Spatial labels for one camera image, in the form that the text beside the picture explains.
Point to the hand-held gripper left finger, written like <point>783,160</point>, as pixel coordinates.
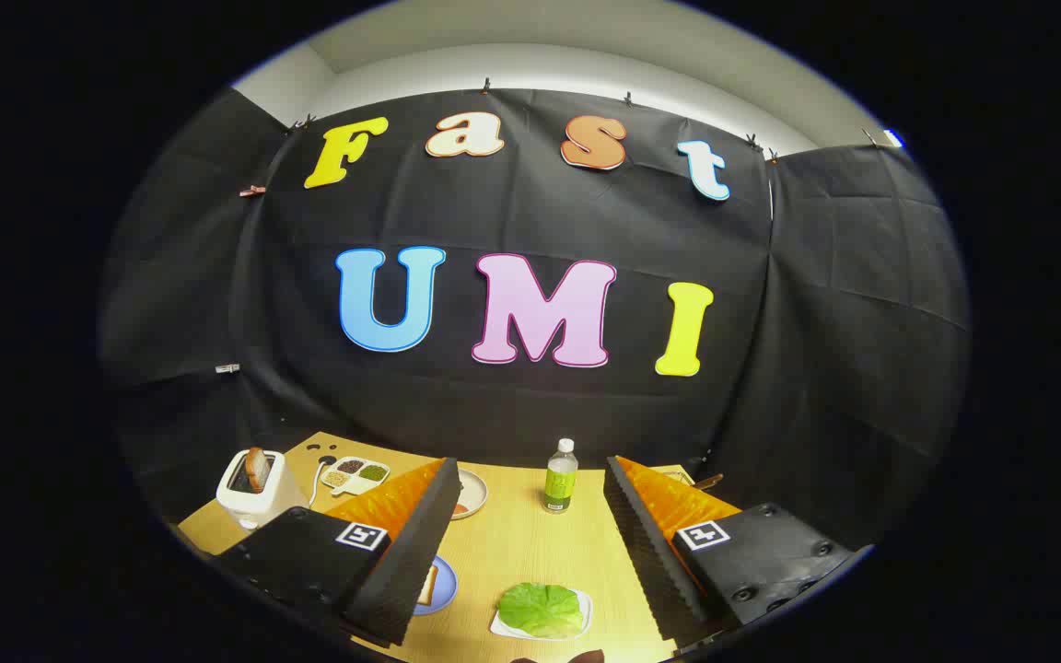
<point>411,552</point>

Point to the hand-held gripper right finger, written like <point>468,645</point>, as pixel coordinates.
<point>650,552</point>

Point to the green lettuce leaf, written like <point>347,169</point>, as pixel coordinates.
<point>540,608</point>

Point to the browned toast slice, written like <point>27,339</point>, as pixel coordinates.
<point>257,468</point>

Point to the white bread slice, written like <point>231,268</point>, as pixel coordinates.
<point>426,587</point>

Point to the blue round plate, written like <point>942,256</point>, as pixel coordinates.
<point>446,589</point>

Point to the white square plate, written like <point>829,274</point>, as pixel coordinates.
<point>587,608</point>

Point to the white round plate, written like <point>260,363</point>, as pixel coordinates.
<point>473,488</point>

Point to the white divided bean dish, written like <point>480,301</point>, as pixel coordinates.
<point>355,481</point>

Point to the green label plastic bottle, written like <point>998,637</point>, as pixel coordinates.
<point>560,483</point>

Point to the white toaster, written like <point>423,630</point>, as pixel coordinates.
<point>263,505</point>

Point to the black backdrop cloth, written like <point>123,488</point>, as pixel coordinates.
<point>494,212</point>

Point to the copper cloth clip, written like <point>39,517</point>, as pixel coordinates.
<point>252,191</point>

